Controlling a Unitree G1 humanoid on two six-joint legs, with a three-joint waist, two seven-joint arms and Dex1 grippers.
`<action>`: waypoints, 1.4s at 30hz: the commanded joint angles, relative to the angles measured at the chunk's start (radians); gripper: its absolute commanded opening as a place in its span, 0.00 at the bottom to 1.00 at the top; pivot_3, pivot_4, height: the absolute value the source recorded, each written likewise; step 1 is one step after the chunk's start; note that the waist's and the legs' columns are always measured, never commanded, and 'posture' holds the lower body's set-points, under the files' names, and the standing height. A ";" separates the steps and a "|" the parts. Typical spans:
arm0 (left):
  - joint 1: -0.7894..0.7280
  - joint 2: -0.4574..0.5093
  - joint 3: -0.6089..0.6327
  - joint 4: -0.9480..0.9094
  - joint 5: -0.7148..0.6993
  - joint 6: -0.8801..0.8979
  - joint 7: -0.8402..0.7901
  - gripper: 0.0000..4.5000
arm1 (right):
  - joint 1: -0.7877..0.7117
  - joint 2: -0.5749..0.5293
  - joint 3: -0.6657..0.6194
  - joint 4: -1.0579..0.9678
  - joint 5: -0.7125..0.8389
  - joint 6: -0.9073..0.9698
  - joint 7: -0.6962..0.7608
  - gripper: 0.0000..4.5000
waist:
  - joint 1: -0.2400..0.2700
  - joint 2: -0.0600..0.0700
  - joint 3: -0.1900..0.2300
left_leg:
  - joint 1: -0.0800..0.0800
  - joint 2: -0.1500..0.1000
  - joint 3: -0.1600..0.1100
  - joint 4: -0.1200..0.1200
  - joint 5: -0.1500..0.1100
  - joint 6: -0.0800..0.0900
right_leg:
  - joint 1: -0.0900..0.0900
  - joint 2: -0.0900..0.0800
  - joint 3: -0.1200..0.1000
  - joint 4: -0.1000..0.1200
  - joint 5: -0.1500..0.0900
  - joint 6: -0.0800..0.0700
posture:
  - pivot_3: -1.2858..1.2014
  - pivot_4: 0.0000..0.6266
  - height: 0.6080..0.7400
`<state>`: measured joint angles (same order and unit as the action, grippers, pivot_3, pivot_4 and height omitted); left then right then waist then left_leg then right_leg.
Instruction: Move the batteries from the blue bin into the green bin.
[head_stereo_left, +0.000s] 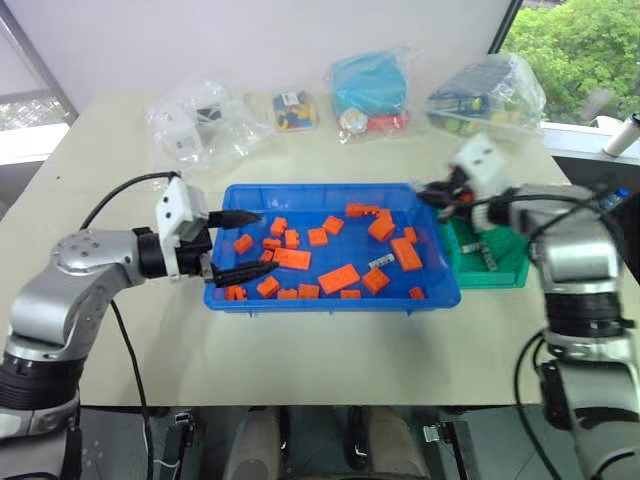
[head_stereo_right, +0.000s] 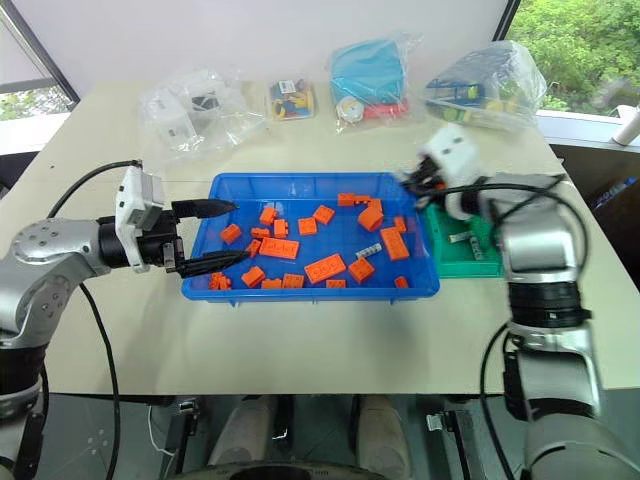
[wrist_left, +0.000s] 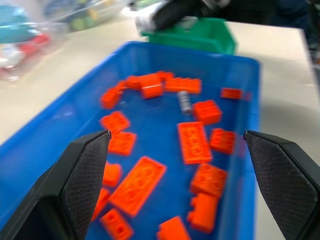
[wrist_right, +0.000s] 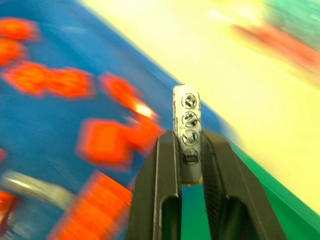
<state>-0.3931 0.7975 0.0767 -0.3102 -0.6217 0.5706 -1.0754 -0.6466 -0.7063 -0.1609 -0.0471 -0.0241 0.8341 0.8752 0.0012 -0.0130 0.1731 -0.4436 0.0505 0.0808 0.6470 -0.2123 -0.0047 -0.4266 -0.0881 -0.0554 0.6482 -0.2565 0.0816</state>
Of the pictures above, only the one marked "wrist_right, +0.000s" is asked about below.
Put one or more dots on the teal green container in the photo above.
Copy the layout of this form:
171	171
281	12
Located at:
295	15

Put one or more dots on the blue plastic bin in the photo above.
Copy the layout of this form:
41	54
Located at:
50	120

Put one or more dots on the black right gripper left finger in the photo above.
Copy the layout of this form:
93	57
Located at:
150	190

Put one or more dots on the red plastic container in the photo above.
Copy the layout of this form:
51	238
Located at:
280	43

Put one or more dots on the white battery with printed icons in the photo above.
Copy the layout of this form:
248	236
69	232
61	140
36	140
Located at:
188	117

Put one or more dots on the silver grey battery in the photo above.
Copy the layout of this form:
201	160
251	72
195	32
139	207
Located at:
35	186

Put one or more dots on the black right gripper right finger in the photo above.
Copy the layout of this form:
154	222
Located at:
232	190

